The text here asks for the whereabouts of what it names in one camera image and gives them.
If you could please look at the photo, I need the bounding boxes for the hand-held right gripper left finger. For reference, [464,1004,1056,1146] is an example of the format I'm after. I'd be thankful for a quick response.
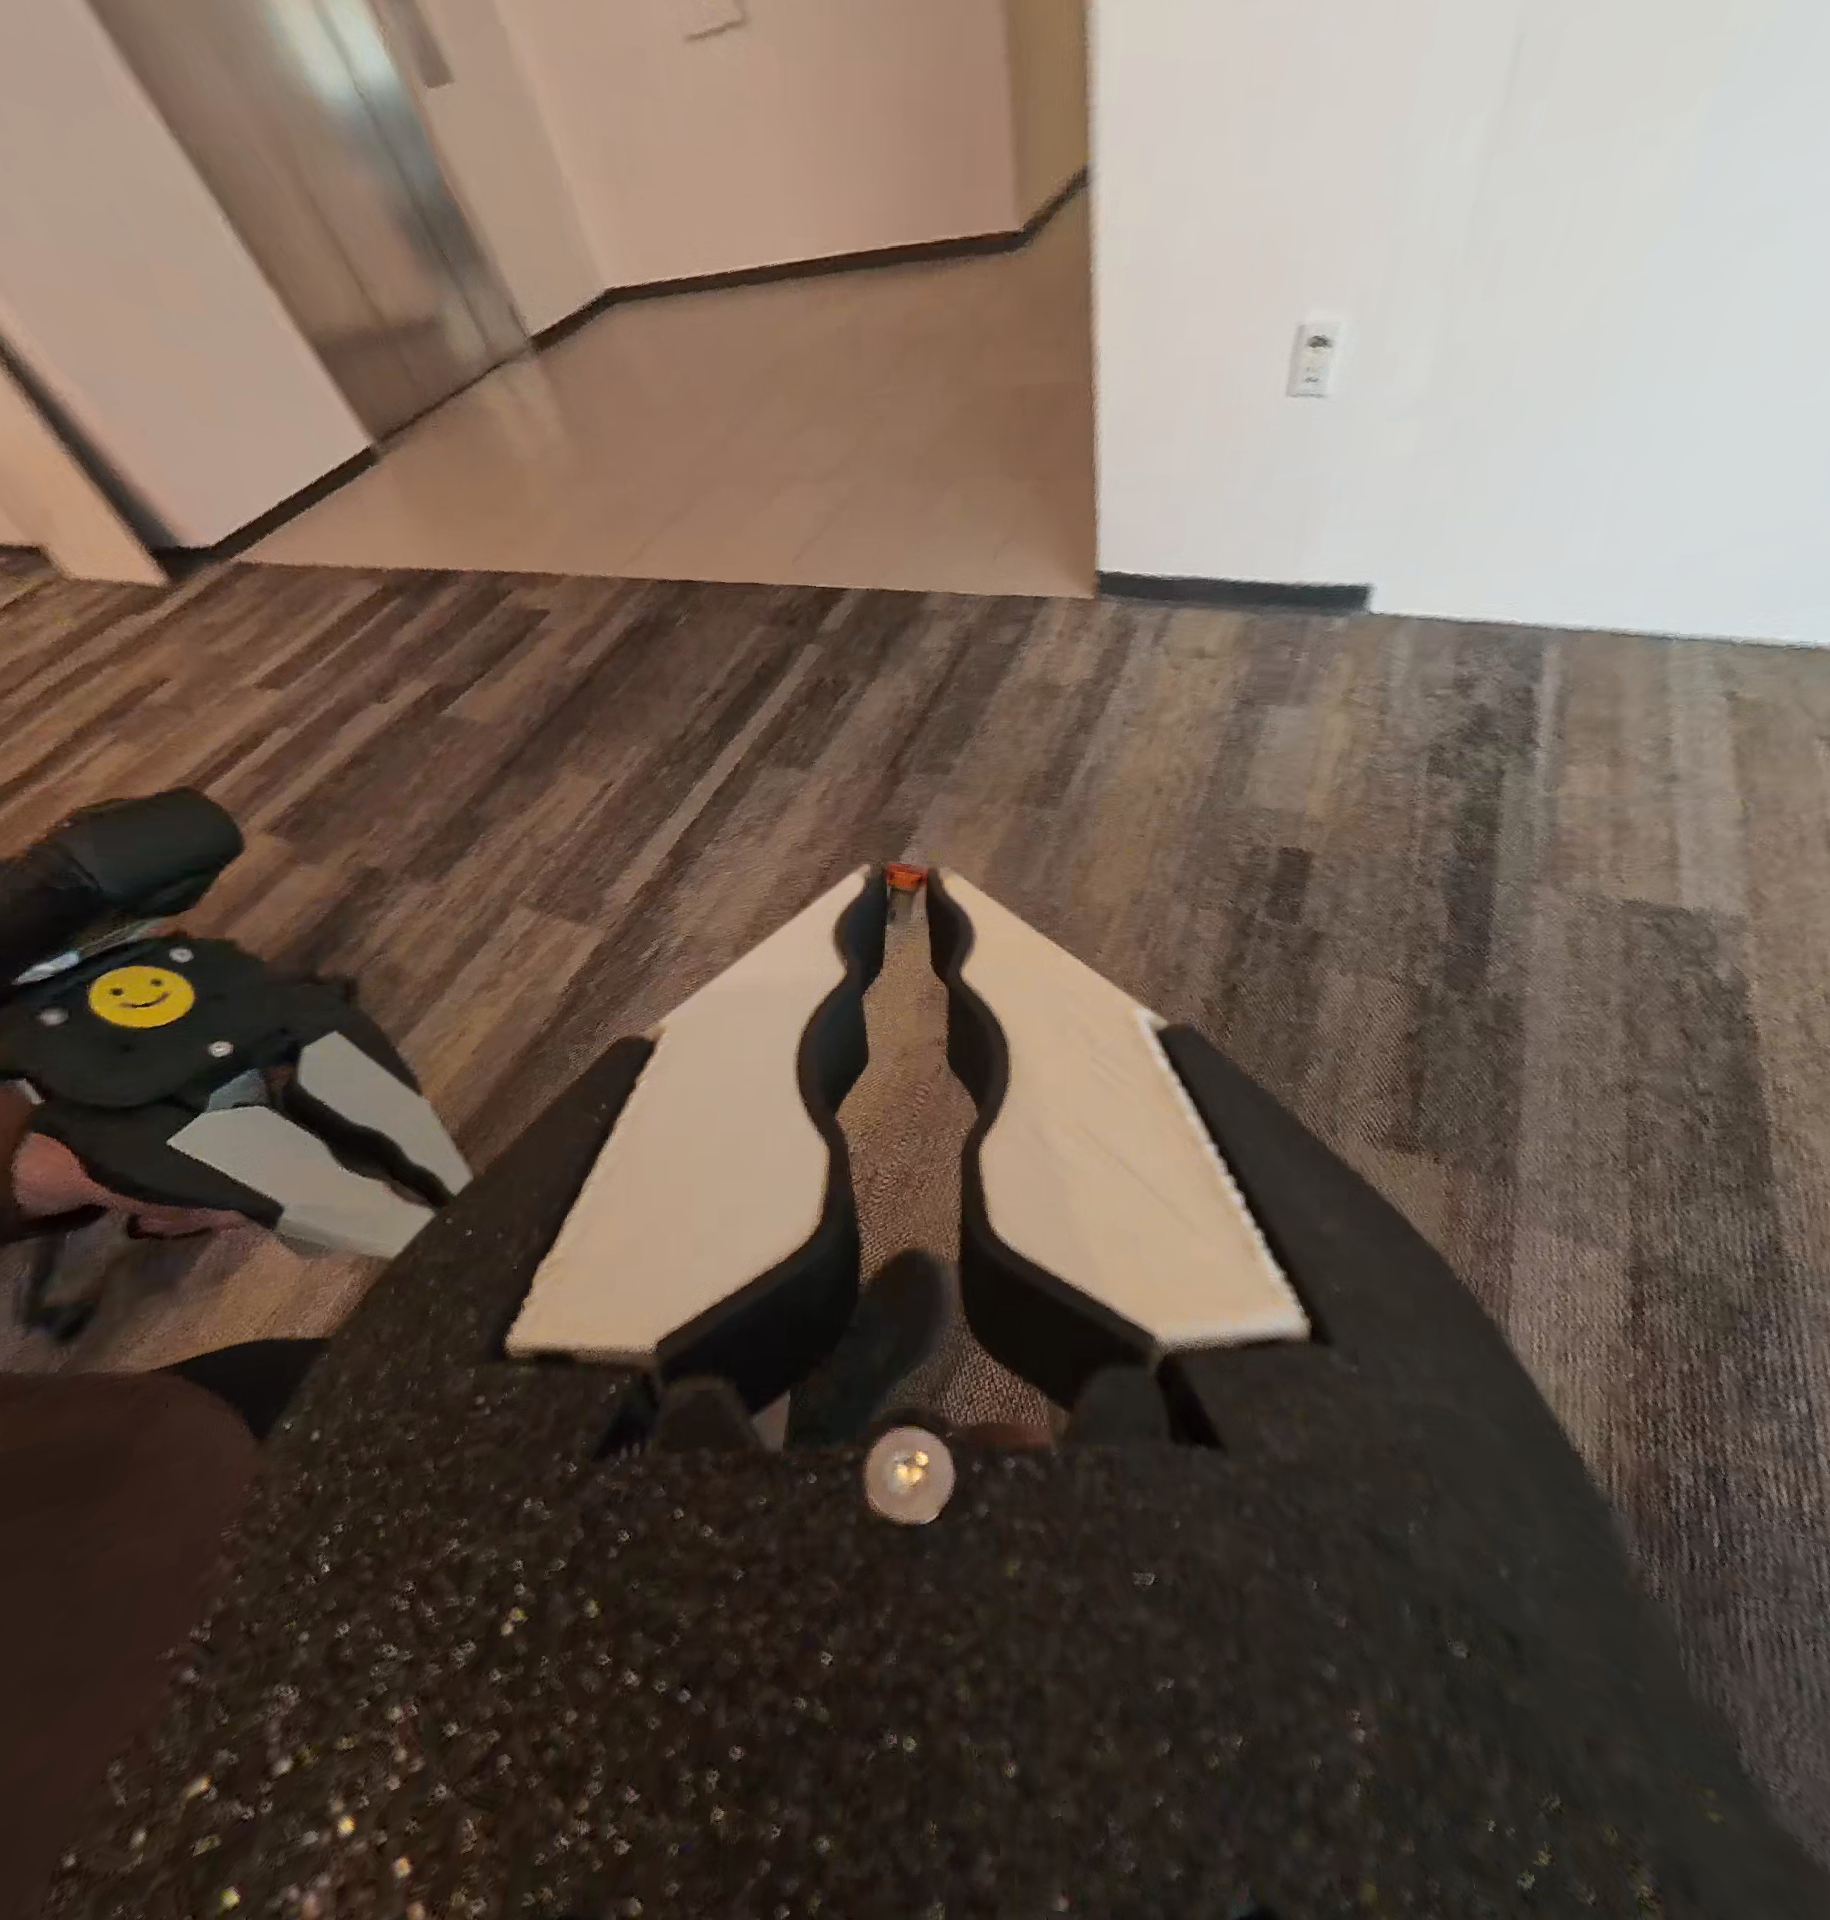
[509,867,878,1418]

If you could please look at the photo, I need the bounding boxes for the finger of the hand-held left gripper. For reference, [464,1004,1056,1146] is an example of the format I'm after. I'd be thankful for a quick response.
[165,1107,439,1259]
[291,1034,473,1203]

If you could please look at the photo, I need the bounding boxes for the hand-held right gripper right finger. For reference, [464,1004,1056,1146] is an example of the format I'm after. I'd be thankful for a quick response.
[922,867,1312,1418]

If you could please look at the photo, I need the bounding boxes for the person's left hand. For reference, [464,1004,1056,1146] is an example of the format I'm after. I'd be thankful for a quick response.
[15,1131,280,1240]

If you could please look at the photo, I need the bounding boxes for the person's black shoe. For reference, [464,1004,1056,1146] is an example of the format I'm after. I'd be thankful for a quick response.
[784,1250,949,1444]

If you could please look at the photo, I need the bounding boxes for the person's brown sweater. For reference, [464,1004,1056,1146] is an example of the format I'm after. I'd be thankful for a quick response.
[0,1368,269,1914]

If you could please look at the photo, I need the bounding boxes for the metal elevator door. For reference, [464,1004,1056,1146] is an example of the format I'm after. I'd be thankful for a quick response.
[88,0,539,447]

